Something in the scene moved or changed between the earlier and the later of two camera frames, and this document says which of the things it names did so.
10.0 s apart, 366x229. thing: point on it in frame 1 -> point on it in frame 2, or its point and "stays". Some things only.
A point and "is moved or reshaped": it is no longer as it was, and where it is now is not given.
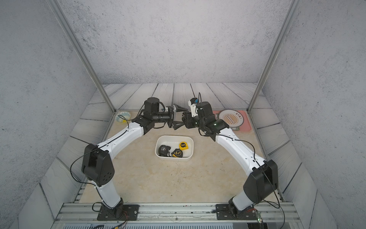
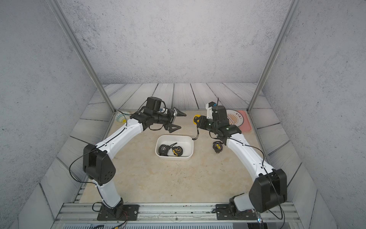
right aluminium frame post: x=292 y=9 stays
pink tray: x=246 y=126 stays
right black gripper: x=188 y=122 -> x=203 y=119
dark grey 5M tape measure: x=163 y=150 stays
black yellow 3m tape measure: x=177 y=153 stays
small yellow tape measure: x=183 y=145 is moved or reshaped
